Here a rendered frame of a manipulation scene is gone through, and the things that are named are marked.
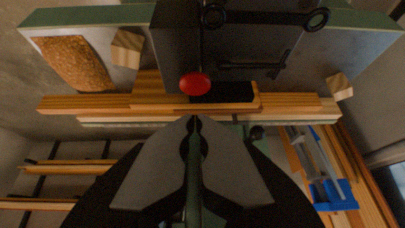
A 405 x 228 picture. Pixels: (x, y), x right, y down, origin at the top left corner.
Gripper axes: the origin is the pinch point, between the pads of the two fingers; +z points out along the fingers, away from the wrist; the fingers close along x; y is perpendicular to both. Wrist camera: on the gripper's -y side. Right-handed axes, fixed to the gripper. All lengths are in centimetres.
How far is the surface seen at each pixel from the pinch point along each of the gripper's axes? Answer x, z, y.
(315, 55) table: 20.9, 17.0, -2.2
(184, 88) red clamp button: -1.0, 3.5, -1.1
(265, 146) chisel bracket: 10.6, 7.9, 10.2
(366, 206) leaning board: 124, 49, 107
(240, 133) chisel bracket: 7.1, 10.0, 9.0
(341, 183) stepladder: 75, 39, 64
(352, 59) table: 28.8, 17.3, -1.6
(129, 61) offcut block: -9.6, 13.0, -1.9
